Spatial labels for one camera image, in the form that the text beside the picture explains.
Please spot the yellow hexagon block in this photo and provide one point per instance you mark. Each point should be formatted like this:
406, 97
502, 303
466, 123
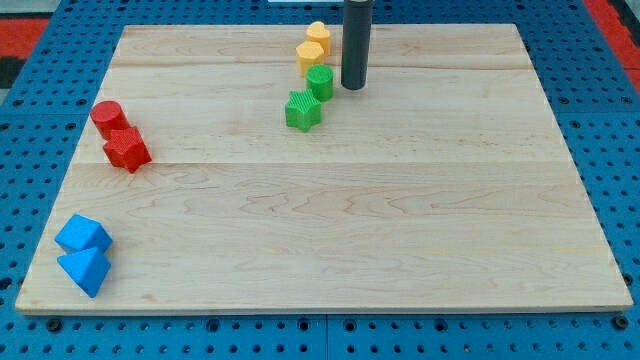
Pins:
309, 53

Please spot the blue triangle block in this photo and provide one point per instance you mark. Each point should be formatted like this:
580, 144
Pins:
86, 268

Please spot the red star block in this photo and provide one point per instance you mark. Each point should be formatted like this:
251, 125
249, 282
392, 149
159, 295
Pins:
126, 149

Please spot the light wooden board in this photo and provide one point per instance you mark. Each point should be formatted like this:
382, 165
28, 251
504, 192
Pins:
443, 186

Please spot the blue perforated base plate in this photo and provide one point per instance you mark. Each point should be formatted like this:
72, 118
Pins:
585, 52

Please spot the green cylinder block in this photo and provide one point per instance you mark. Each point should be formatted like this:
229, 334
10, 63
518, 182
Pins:
319, 80

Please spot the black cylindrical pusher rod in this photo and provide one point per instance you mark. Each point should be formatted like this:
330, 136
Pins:
357, 17

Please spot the green star block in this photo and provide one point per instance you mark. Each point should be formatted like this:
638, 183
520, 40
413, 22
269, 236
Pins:
303, 110

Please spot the blue cube block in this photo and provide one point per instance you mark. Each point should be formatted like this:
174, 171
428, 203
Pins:
81, 233

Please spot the yellow heart block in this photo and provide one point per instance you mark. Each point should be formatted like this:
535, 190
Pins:
319, 33

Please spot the red cylinder block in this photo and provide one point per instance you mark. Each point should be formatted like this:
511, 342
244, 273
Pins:
108, 116

